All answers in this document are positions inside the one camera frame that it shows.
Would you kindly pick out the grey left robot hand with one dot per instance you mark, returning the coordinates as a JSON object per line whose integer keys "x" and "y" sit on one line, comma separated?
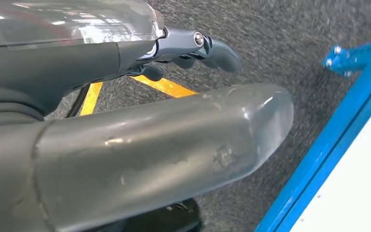
{"x": 140, "y": 153}

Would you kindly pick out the blue steel shelf rack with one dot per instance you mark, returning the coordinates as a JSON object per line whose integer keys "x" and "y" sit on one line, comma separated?
{"x": 332, "y": 150}

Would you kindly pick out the black robot foot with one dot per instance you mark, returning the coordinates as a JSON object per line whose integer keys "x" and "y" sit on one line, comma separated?
{"x": 166, "y": 217}

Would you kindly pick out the yellow floor tape square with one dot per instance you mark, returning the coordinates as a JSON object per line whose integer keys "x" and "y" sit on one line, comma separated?
{"x": 166, "y": 87}

